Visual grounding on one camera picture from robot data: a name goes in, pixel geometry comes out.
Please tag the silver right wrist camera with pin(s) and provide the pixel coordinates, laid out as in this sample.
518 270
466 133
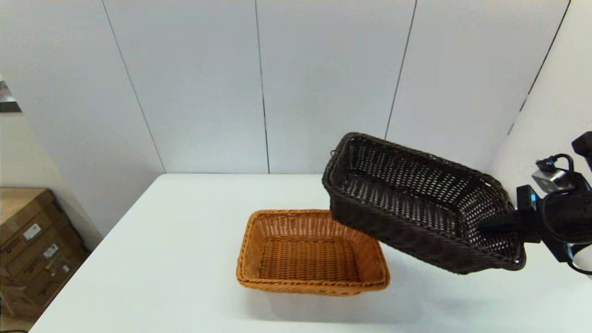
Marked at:
550 180

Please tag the brown cardboard box white label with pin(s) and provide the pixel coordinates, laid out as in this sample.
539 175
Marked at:
48 253
46 287
21 208

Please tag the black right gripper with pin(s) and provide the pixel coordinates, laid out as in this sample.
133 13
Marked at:
564 217

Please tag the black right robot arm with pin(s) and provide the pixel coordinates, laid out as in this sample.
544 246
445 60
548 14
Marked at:
585 144

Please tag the orange wicker basket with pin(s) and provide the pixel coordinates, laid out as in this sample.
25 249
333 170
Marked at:
300 259

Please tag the grey metal wall fixture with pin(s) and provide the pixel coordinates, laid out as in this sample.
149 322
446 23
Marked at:
7 99

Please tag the dark brown wicker basket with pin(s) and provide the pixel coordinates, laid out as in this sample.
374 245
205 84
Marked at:
416 203

